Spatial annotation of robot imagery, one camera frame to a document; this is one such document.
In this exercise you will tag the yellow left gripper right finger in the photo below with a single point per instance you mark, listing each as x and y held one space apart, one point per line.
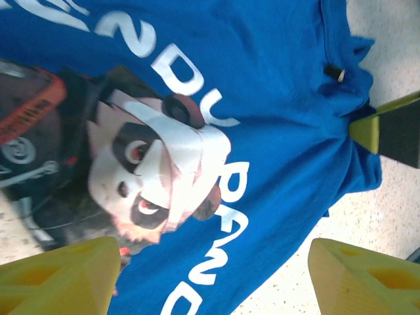
341 288

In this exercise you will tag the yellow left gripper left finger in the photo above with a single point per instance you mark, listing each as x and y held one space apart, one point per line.
75 282

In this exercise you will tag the blue printed t-shirt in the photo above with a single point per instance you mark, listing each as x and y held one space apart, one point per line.
262 82

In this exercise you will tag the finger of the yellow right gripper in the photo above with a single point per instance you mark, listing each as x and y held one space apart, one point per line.
393 131

